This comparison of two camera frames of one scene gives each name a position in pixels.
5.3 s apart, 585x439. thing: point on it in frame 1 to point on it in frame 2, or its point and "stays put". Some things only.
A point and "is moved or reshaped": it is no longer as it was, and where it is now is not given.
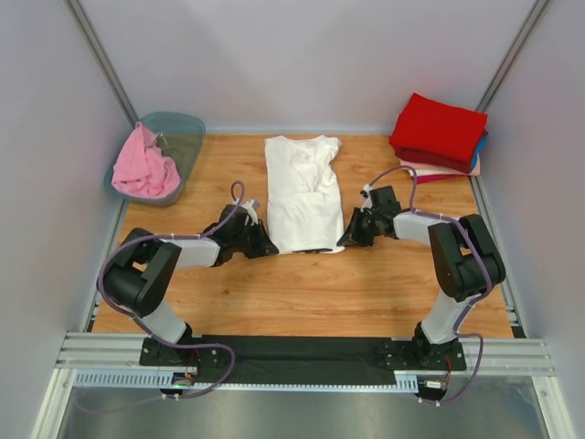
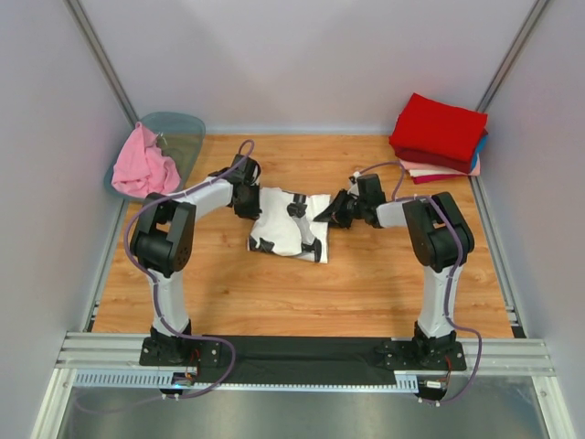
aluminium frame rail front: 81,351 stays put
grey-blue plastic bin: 179,135 stays put
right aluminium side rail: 507,288 stays put
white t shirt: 305,207 is moved or reshaped
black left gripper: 264,246 to 254,212
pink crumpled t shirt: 140,169 stays put
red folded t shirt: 433,125 stays put
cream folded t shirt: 434,171 stays put
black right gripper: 352,237 to 334,211
